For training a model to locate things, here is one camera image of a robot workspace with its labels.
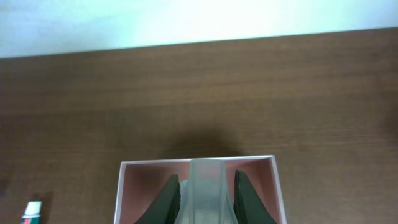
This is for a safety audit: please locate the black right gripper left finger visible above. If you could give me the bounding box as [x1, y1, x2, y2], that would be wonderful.
[135, 174, 181, 224]

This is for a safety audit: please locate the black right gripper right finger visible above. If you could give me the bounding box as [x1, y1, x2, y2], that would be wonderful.
[233, 170, 277, 224]

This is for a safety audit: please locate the clear pump spray bottle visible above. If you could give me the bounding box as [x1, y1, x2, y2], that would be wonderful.
[175, 159, 238, 224]

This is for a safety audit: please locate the white cardboard box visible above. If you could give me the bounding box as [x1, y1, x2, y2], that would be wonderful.
[113, 155, 286, 223]

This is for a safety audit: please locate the teal toothpaste tube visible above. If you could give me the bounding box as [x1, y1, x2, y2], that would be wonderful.
[21, 201, 42, 224]

